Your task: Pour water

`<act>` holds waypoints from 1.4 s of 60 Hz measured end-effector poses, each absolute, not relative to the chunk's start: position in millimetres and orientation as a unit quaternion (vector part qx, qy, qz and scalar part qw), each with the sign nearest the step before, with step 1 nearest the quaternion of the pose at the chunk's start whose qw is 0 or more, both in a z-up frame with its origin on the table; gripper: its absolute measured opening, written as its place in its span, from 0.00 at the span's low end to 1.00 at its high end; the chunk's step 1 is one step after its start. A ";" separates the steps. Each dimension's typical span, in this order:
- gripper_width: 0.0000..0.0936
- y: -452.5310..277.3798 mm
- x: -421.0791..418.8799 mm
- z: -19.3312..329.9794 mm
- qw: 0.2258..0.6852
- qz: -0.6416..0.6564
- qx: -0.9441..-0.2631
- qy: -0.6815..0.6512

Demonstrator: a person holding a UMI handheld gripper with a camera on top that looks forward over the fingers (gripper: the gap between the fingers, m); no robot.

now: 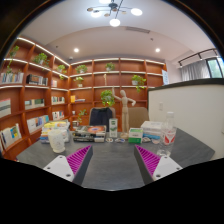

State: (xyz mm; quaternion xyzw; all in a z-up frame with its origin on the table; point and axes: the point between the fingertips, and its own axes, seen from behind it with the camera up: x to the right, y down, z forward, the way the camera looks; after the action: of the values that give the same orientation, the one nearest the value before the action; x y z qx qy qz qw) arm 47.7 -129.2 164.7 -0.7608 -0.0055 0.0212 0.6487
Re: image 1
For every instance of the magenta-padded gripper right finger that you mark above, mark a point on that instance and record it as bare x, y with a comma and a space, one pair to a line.
166, 165

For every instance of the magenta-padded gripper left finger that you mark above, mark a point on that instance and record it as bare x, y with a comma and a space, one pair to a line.
58, 165

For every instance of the clear plastic water bottle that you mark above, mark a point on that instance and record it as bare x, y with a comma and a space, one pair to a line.
167, 136

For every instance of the white ceramic cup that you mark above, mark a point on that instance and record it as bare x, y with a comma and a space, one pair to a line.
56, 141

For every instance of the stack of yellow-topped books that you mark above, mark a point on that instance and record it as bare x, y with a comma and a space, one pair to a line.
55, 126

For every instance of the stack of white boxes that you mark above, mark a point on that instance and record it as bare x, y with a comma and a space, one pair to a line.
151, 128

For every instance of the dark box with orange print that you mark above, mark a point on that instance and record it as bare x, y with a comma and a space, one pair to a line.
91, 131

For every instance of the small printed sticker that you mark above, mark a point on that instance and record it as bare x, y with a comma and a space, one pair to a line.
120, 140
109, 140

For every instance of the white partition with dark top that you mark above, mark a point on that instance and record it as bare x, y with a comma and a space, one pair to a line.
190, 116

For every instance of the tan upholstered chair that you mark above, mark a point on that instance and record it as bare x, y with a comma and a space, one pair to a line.
140, 116

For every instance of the chair with dark jacket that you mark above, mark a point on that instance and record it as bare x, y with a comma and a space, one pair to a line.
101, 116

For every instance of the small green white carton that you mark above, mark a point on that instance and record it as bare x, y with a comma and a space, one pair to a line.
113, 128

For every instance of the wooden artist mannequin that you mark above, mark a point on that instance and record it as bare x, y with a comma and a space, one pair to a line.
124, 110

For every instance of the grey curtain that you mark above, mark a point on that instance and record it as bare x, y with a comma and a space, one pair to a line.
195, 70

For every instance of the window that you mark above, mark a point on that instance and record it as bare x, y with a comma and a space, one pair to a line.
215, 68

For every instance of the ceiling chandelier with round lamps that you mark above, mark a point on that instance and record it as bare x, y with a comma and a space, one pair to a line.
114, 11

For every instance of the wooden wall shelf unit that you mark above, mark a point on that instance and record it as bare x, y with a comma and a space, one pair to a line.
33, 96

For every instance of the black track light rail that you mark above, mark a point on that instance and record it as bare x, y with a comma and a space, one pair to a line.
200, 53

